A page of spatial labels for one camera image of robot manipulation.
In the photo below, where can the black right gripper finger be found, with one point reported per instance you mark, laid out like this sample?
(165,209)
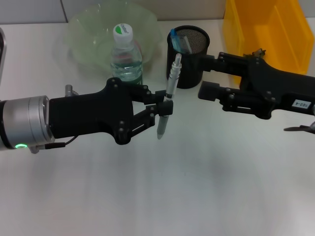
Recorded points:
(229,65)
(209,91)

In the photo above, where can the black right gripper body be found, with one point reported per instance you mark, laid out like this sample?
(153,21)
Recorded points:
(283,91)

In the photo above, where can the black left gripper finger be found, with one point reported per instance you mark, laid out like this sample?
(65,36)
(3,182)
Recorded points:
(147,96)
(166,108)

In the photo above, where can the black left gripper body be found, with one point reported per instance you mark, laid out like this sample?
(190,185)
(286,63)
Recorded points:
(83,113)

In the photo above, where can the silver pen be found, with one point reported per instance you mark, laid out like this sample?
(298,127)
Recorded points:
(173,78)

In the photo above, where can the green plastic wrapper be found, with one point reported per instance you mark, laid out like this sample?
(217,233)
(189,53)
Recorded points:
(258,52)

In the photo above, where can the clear green-label water bottle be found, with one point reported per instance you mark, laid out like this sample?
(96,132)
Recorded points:
(125,56)

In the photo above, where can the clear plastic ruler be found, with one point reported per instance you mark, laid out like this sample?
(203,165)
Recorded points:
(185,44)

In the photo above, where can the blue scissors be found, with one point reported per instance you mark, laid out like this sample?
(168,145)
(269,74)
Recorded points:
(175,39)

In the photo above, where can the black mesh pen holder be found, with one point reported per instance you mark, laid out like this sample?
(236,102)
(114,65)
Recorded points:
(192,78)

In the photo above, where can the translucent green fruit plate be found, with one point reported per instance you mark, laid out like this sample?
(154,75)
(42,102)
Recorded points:
(91,41)

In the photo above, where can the silver left wrist stud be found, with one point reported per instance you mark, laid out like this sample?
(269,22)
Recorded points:
(69,89)

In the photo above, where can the yellow plastic bin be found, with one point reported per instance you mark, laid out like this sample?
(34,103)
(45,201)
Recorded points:
(283,29)

